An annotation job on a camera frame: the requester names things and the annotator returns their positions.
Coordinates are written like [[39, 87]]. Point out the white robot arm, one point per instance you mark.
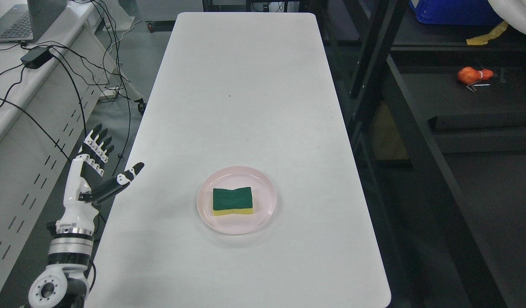
[[63, 283]]

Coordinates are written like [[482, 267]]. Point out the orange toy on shelf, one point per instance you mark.
[[469, 75]]

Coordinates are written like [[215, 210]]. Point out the grey laptop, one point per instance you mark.
[[28, 22]]

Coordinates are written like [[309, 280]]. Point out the yellow tape strip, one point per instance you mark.
[[496, 32]]

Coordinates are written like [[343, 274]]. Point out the blue plastic bin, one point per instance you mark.
[[454, 12]]

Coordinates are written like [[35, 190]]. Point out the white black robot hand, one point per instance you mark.
[[86, 188]]

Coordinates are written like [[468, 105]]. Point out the green yellow sponge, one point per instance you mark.
[[236, 201]]

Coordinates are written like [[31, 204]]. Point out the white table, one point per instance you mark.
[[242, 89]]

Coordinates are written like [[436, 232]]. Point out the black power adapter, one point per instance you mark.
[[36, 57]]

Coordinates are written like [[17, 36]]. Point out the pink round plate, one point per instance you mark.
[[265, 199]]

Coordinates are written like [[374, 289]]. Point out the white power strip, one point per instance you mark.
[[109, 94]]

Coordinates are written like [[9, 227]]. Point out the white side desk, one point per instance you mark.
[[41, 118]]

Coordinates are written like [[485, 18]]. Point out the dark metal shelf rack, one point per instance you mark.
[[442, 164]]

